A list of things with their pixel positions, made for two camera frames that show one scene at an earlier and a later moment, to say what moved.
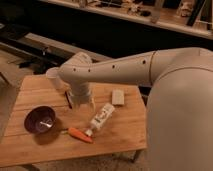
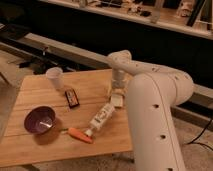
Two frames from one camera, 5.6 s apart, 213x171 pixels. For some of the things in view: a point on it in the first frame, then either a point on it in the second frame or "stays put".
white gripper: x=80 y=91 -> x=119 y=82
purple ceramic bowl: x=40 y=119 stays put
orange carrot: x=81 y=135 stays put
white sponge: x=118 y=97 stays put
